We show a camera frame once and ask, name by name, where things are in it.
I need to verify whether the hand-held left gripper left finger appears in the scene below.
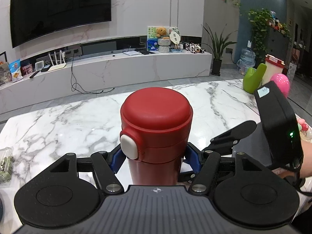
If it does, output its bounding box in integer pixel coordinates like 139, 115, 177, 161
50, 149, 126, 193

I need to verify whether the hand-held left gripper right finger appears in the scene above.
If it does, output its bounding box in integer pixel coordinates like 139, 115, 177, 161
183, 143, 266, 196

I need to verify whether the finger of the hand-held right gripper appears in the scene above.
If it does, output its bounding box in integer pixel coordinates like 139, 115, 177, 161
210, 120, 258, 155

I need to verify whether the red thermos bottle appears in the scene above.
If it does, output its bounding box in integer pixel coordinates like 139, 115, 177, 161
119, 87, 194, 186

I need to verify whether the person's right hand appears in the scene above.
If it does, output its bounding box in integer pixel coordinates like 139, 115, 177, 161
271, 167, 301, 180

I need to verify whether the pink ball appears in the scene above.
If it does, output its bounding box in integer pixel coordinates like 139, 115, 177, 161
269, 73, 291, 97

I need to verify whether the green plastic toy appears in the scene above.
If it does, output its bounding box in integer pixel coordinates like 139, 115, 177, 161
243, 63, 268, 94

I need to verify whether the white bucket red lid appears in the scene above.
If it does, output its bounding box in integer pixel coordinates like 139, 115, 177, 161
262, 54, 286, 87

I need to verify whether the blue water jug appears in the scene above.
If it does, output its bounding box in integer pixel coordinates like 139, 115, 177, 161
237, 40, 256, 70

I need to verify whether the dark shoe cabinet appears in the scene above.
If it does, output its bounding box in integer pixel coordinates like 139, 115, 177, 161
267, 26, 293, 62

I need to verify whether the potted grass plant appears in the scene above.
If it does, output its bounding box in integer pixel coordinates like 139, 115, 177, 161
202, 23, 238, 76

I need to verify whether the black white checkered bag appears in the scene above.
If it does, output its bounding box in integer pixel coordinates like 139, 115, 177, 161
183, 42, 207, 54

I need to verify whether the marble TV console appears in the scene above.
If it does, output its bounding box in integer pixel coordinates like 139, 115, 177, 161
0, 36, 213, 114

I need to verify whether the row of small figurines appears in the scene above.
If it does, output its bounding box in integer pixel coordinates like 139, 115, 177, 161
269, 11, 292, 38

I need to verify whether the leafy climbing plant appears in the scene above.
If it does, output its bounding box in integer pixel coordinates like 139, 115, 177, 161
247, 8, 272, 57

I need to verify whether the white router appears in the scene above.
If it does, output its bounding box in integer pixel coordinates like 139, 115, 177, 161
47, 50, 67, 72

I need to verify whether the clear bag of green items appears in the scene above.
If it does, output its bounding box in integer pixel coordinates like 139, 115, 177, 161
0, 147, 14, 184

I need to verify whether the round white hand fan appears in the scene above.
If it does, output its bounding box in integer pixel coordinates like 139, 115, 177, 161
169, 27, 182, 51

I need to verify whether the brown teddy bear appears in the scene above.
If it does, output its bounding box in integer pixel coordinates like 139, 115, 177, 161
156, 27, 168, 40

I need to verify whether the dark red box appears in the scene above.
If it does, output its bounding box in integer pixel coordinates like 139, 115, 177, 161
20, 64, 34, 76

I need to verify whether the blue snack bag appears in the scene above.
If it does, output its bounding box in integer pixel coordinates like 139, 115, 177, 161
8, 59, 24, 82

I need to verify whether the grey snack packet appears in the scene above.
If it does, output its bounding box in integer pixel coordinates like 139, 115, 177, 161
0, 62, 12, 86

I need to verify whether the black cable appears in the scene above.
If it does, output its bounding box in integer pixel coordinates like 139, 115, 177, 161
70, 53, 115, 94

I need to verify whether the black wall television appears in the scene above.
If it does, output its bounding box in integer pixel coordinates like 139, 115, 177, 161
10, 0, 113, 49

